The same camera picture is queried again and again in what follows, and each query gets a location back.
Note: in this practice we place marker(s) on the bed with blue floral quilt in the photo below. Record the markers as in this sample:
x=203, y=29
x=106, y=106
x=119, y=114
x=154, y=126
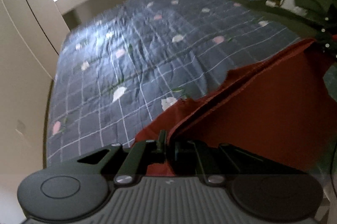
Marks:
x=147, y=55

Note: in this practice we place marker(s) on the red long-sleeved shirt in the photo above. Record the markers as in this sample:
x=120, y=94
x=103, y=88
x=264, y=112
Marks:
x=263, y=113

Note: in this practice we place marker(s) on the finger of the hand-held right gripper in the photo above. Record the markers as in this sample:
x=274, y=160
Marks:
x=327, y=37

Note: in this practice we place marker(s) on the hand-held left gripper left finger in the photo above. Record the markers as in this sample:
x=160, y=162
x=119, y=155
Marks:
x=162, y=142

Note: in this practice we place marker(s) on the white cloth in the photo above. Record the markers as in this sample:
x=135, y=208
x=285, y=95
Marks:
x=289, y=3

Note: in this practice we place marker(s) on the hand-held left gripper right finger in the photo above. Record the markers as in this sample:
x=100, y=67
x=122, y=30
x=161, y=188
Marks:
x=181, y=151

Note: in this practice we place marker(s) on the dark green blanket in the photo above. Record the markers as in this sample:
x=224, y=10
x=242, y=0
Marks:
x=276, y=13

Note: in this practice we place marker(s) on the beige wardrobe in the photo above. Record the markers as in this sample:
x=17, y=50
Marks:
x=29, y=24

